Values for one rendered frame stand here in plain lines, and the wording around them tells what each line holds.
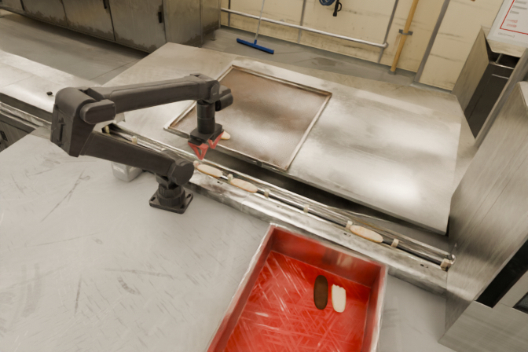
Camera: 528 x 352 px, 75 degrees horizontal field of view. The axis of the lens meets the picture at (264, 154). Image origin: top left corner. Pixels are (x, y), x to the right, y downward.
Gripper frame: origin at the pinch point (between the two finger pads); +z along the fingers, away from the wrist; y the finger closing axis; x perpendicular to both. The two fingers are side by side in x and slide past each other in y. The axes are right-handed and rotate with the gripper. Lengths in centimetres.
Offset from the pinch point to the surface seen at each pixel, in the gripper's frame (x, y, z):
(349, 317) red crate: -59, -27, 11
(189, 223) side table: -7.4, -21.1, 11.0
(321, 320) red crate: -53, -31, 11
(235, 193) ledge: -15.0, -6.4, 6.9
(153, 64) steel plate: 78, 66, 11
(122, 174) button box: 22.7, -16.5, 8.1
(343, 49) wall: 30, 370, 83
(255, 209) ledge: -23.8, -9.2, 7.0
